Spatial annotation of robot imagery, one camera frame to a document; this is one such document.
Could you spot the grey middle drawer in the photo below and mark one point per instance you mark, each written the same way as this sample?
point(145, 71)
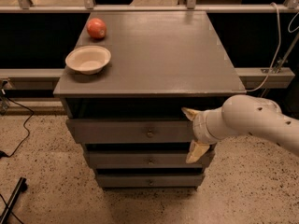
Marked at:
point(143, 159)

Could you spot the metal railing frame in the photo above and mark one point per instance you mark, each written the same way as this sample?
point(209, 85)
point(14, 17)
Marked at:
point(89, 6)

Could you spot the grey wooden drawer cabinet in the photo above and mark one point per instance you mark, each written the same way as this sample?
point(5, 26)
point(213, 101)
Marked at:
point(160, 62)

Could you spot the grey drawer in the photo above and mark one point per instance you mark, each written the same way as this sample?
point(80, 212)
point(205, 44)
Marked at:
point(143, 159)
point(124, 131)
point(149, 181)

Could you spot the black metal stand leg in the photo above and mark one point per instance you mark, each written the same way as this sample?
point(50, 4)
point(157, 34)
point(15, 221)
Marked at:
point(8, 209)

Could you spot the red orange round fruit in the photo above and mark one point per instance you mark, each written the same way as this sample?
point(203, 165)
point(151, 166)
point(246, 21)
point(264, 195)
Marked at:
point(96, 28)

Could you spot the white paper bowl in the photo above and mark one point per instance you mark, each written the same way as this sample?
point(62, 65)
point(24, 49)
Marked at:
point(88, 60)

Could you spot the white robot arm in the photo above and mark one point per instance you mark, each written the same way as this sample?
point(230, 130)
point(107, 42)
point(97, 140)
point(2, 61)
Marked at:
point(241, 115)

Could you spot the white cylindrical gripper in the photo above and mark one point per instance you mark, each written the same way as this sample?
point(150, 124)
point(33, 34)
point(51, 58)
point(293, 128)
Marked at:
point(200, 129)

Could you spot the grey top drawer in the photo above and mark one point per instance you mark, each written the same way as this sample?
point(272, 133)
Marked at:
point(124, 131)

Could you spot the grey bottom drawer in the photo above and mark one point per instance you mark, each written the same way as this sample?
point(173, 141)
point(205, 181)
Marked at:
point(149, 181)

